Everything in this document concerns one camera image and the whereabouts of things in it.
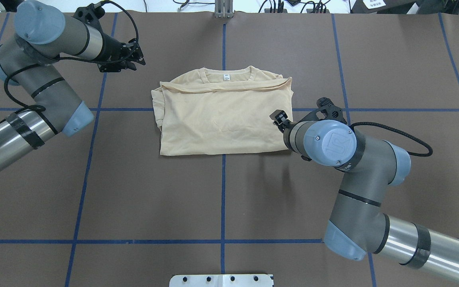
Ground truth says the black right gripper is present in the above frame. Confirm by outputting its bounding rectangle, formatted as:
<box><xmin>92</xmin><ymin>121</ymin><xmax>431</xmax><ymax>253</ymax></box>
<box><xmin>269</xmin><ymin>97</ymin><xmax>347</xmax><ymax>132</ymax></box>

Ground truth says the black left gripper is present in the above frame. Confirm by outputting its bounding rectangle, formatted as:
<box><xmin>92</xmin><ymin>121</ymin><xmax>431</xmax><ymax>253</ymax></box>
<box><xmin>73</xmin><ymin>3</ymin><xmax>146</xmax><ymax>73</ymax></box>

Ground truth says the cream long-sleeve printed shirt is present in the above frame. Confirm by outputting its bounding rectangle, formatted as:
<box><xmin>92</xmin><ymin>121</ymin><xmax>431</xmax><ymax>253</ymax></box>
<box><xmin>151</xmin><ymin>66</ymin><xmax>294</xmax><ymax>156</ymax></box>

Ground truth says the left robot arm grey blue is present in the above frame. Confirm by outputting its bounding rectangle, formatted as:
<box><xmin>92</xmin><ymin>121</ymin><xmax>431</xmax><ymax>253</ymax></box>
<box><xmin>0</xmin><ymin>0</ymin><xmax>145</xmax><ymax>171</ymax></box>

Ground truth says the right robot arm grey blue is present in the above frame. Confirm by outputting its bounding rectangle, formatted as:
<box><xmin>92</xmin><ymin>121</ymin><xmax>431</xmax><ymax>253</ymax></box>
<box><xmin>270</xmin><ymin>97</ymin><xmax>459</xmax><ymax>283</ymax></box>

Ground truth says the aluminium camera mount post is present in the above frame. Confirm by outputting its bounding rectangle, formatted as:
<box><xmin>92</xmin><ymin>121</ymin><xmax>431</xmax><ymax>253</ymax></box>
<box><xmin>214</xmin><ymin>0</ymin><xmax>234</xmax><ymax>19</ymax></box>

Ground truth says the black braided right gripper cable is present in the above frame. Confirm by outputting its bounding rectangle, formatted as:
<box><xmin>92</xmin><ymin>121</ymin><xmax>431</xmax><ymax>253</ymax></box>
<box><xmin>349</xmin><ymin>122</ymin><xmax>433</xmax><ymax>157</ymax></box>

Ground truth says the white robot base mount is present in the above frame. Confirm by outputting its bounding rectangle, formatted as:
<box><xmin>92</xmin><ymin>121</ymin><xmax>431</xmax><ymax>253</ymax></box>
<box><xmin>169</xmin><ymin>274</ymin><xmax>275</xmax><ymax>287</ymax></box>

